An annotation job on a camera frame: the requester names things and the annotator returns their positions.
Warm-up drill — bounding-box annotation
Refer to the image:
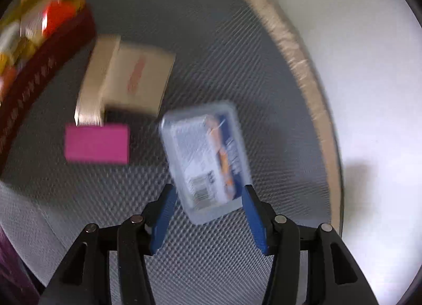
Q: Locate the clear plastic box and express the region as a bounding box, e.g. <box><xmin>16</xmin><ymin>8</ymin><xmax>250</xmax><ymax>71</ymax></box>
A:
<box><xmin>160</xmin><ymin>101</ymin><xmax>252</xmax><ymax>225</ymax></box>

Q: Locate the tan cardboard box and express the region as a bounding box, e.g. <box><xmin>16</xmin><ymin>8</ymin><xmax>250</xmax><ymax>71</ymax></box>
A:
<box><xmin>74</xmin><ymin>35</ymin><xmax>176</xmax><ymax>126</ymax></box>

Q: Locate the pink rectangular block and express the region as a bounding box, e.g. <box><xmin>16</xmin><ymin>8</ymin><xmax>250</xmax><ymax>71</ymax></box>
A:
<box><xmin>64</xmin><ymin>124</ymin><xmax>130</xmax><ymax>164</ymax></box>

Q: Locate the red gold toffee tin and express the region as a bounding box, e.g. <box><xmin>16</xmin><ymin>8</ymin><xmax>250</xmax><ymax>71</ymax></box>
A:
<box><xmin>1</xmin><ymin>0</ymin><xmax>96</xmax><ymax>165</ymax></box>

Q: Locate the grey mesh table mat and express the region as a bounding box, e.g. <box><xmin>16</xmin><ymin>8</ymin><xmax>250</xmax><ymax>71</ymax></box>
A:
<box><xmin>0</xmin><ymin>0</ymin><xmax>344</xmax><ymax>305</ymax></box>

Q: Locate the beige tablecloth edge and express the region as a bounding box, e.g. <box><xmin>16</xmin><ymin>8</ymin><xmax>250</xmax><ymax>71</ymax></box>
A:
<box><xmin>245</xmin><ymin>0</ymin><xmax>343</xmax><ymax>233</ymax></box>

